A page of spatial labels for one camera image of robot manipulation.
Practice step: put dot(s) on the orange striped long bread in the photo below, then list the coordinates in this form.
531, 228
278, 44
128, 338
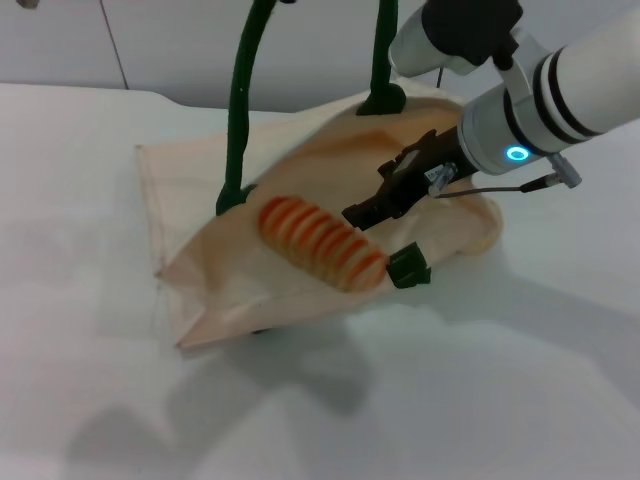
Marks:
320, 245

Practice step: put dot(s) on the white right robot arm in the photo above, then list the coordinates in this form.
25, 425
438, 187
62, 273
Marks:
500, 120

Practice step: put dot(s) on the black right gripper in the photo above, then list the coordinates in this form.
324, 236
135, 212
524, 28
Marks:
425, 170

